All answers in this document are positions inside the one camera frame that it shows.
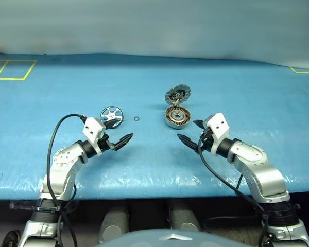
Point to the silver motor stator housing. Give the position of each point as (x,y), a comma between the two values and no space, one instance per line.
(186,117)

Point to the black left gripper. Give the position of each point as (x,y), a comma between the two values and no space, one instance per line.
(105,145)

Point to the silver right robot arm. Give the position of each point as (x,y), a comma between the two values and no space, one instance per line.
(260,169)

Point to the grey rounded shape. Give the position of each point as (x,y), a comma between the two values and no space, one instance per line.
(114,221)
(184,218)

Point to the grey-blue robot torso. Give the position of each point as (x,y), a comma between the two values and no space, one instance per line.
(149,239)

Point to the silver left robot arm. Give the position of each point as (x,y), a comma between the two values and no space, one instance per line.
(64,164)

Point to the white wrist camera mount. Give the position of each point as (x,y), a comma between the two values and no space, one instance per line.
(219,126)
(92,128)

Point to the silver spoked rotor wheel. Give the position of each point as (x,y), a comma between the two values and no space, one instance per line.
(108,113)

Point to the silver round motor cover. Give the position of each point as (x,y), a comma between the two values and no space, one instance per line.
(185,91)

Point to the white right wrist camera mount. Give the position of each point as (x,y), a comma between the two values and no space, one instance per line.
(219,126)

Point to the black yellow shoe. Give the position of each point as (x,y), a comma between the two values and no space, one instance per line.
(11,239)

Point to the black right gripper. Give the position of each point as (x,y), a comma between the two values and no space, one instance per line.
(206,141)

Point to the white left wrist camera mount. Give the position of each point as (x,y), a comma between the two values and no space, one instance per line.
(92,128)

